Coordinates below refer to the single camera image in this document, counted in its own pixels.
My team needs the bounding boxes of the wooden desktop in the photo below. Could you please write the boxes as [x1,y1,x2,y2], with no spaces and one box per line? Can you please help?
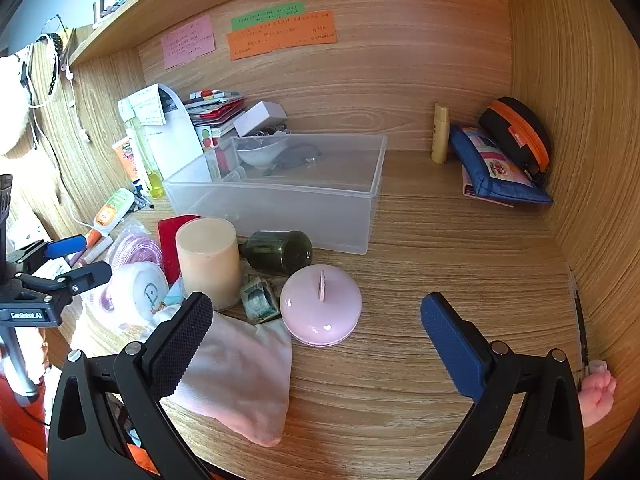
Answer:
[70,147,586,480]

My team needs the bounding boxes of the black and orange zip case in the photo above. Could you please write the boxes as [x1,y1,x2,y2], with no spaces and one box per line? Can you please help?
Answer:
[477,96,552,186]

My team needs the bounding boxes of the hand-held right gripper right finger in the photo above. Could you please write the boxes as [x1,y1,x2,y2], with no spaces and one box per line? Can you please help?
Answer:
[417,291,586,480]

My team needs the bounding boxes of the dish of beads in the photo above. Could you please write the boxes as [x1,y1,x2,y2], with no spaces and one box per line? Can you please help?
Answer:
[250,122,291,137]

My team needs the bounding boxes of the white cloth drawstring pouch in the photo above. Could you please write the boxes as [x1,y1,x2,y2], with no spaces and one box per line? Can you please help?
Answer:
[150,307,293,448]

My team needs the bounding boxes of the blue cylinder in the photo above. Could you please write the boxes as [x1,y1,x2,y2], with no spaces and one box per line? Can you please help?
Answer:
[448,124,553,206]

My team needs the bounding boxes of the white cable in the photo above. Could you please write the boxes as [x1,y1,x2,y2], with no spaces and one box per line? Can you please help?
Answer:
[30,67,101,228]

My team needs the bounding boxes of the yellow sunscreen bottle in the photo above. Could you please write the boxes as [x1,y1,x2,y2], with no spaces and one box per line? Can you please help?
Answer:
[431,102,452,165]

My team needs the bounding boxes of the beige cylindrical cup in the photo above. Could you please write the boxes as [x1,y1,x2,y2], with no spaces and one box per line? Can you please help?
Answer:
[175,217,243,311]

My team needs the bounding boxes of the dark green glass jar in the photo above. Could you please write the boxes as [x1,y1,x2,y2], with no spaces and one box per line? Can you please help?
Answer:
[240,230,314,276]

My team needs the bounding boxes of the small white cardboard box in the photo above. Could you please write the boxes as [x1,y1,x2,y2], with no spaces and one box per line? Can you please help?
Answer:
[232,101,287,137]

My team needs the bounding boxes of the orange cream tube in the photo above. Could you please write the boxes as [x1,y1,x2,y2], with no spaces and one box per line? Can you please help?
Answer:
[111,139,143,193]

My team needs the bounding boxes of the small black and white bottles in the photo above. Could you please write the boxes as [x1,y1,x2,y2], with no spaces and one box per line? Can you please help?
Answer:
[92,0,120,23]

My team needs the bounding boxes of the green orange packet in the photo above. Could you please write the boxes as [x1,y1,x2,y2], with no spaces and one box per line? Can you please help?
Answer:
[92,187,136,228]

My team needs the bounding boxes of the white paper sheet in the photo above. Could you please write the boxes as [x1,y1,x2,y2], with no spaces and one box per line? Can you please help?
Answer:
[7,205,51,257]

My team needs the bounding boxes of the stack of colourful books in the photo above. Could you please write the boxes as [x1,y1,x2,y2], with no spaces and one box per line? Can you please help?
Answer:
[182,97,248,153]

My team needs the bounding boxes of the green sticky note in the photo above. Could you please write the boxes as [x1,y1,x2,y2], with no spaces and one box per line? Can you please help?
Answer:
[231,1,306,31]

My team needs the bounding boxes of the person's orange clothing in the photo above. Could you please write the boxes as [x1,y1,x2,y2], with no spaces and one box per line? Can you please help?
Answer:
[0,375,166,480]

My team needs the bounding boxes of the white plush item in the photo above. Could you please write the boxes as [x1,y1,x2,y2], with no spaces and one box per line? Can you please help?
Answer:
[0,47,36,156]

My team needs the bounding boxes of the handwritten white paper note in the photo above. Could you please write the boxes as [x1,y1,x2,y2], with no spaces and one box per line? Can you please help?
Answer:
[118,86,167,126]

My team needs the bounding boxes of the orange sticky note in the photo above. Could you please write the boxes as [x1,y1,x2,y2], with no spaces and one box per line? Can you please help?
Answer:
[226,11,340,62]

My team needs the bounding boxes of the pink round lidded case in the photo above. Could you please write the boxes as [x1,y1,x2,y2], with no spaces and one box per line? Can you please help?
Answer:
[279,263,363,347]

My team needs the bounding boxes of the orange and white pen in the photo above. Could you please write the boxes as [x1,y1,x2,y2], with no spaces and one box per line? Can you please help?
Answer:
[75,227,110,266]

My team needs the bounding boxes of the red flat case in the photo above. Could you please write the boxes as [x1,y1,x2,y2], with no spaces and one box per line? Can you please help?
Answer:
[157,214,201,286]

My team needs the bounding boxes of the white paper sheets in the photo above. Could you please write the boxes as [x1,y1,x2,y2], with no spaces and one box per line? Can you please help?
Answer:
[142,82,203,181]

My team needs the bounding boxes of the pink clear plastic bag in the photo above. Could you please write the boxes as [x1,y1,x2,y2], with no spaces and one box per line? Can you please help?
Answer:
[107,230,163,267]

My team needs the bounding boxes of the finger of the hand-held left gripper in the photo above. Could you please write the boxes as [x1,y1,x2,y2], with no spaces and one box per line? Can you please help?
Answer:
[7,234,87,265]
[22,261,113,295]

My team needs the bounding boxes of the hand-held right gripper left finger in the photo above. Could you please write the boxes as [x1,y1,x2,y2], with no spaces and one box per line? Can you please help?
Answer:
[47,291,216,480]

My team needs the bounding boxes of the black hairband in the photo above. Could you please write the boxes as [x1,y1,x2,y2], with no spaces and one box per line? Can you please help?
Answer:
[42,15,69,97]

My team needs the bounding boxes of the yellow liquid spray bottle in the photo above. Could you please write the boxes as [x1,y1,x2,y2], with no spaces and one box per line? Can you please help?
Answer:
[124,110,166,200]

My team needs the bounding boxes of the pink sticky note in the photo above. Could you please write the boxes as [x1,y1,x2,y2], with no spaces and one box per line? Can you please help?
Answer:
[161,15,217,70]

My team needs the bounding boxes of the white ceramic bowl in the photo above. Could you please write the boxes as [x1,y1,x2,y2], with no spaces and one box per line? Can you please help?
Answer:
[235,136,288,170]

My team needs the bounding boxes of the pale pink round ball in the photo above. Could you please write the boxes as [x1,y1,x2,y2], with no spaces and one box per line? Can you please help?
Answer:
[102,261,170,323]

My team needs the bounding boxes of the small green patterned packet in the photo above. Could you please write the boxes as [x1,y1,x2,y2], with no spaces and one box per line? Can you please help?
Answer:
[239,276,282,323]

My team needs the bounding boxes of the clear plastic storage box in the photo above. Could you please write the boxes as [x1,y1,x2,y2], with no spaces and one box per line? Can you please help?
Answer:
[162,132,388,256]

